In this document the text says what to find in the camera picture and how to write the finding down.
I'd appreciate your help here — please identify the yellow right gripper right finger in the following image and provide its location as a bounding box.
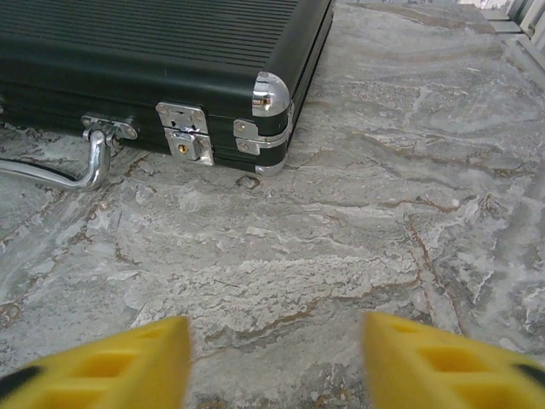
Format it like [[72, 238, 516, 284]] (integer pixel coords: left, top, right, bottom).
[[361, 312, 545, 409]]

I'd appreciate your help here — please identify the black ribbed aluminium case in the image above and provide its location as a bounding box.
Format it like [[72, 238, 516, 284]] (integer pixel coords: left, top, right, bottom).
[[0, 0, 336, 193]]

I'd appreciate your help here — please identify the aluminium frame post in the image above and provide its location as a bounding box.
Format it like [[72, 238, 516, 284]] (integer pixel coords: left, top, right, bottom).
[[480, 0, 545, 72]]

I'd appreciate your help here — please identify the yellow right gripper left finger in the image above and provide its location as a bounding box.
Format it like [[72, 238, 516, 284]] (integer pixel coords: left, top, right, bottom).
[[0, 315, 191, 409]]

